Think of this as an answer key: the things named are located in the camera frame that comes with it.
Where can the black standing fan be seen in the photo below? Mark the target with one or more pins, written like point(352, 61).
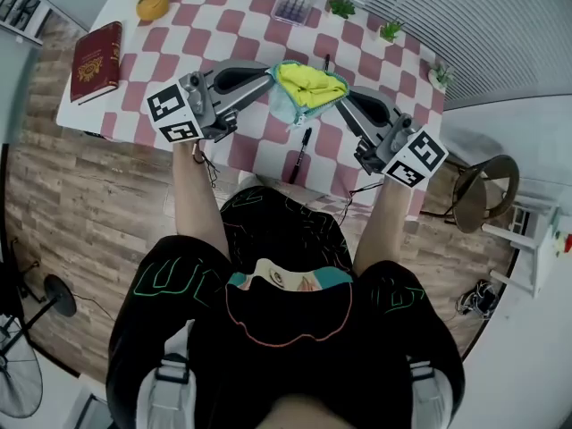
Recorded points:
point(20, 373)

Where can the pink white checkered tablecloth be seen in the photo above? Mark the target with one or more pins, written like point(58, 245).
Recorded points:
point(223, 29)

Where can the person's left forearm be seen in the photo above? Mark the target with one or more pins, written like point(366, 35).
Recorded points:
point(199, 204)

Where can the pale green plant white pot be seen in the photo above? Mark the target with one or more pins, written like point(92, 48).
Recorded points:
point(440, 76)

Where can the round brown wooden chair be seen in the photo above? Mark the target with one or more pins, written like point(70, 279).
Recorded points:
point(473, 204)

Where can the spiky green plant white pot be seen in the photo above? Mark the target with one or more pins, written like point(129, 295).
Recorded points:
point(391, 31)

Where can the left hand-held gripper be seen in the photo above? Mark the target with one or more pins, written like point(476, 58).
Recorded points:
point(174, 114)

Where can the dark green succulent pot plant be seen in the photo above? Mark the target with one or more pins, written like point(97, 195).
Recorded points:
point(342, 7)

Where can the white metal rack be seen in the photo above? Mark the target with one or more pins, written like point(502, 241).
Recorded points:
point(523, 248)

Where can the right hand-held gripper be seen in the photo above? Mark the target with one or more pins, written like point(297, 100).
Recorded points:
point(415, 159)

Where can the red hardcover book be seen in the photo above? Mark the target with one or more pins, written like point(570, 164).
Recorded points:
point(94, 63)

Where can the grey trousers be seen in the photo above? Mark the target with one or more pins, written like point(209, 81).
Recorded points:
point(252, 180)

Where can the black printed t-shirt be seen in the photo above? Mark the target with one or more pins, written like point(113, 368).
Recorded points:
point(290, 329)

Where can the teal pencil pouch yellow lining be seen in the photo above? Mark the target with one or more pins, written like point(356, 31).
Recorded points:
point(308, 85)

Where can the orange pumpkin shaped ornament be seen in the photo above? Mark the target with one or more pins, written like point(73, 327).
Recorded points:
point(153, 6)

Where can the person's right forearm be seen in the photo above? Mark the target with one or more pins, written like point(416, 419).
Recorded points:
point(384, 230)

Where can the purple button calculator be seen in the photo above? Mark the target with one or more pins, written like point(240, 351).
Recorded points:
point(292, 6)

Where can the white box with red button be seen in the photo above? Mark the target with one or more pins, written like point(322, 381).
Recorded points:
point(564, 241)

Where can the grey seat black frame chair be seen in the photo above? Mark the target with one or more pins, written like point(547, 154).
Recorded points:
point(87, 411)

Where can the white wall shelf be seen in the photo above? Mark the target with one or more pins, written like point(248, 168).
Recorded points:
point(22, 7)

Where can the person's head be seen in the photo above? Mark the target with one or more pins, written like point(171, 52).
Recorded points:
point(313, 418)

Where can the black marker pen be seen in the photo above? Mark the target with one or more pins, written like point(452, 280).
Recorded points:
point(326, 63)
point(301, 152)

